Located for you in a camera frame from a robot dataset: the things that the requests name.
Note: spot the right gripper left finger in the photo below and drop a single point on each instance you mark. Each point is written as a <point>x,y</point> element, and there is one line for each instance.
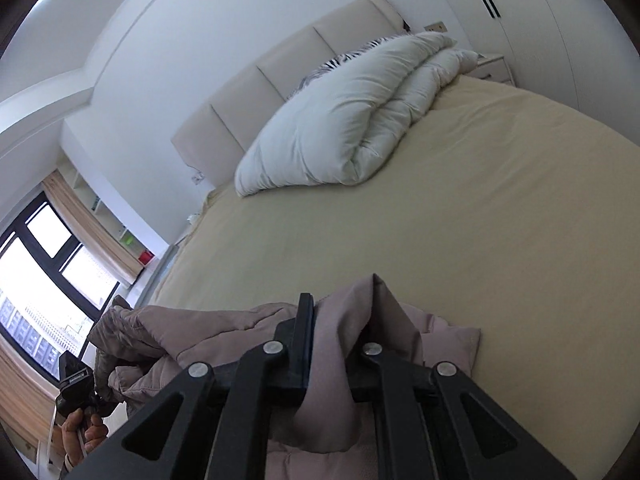
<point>297,336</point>

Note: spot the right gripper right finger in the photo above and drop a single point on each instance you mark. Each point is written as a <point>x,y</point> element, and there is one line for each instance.
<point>373,368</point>

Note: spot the mauve quilted puffer jacket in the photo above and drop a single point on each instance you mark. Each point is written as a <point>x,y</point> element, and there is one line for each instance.
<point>139,351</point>

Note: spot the person's left hand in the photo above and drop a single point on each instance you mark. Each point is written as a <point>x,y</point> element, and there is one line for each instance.
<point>81,435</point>

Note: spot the black framed window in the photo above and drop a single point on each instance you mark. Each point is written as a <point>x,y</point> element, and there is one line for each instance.
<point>52,289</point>

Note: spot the red storage box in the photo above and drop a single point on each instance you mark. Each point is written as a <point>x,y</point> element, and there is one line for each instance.
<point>145,257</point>

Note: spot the beige window curtain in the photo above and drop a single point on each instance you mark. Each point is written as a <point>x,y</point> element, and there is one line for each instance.
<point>89,231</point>

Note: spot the white folded duvet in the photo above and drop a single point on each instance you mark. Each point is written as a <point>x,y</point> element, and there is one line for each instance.
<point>343,126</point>

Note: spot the beige padded headboard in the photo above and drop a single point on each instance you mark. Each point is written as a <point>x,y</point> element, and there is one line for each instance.
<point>213,140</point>

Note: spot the beige bed sheet mattress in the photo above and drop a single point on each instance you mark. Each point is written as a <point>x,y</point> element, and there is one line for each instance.
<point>501,210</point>

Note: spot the zebra striped pillow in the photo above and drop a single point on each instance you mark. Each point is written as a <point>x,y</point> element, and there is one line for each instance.
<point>341,60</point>

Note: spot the white bedside table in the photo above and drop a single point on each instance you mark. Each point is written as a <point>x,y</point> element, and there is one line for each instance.
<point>493,67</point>

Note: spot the white wall shelf unit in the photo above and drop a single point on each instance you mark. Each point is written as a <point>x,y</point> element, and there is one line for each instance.
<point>132,247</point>

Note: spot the wall power socket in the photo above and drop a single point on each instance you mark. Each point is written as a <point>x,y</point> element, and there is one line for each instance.
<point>197,178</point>

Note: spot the white wardrobe black handles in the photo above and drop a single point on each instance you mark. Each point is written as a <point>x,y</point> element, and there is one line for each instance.
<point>575,52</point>

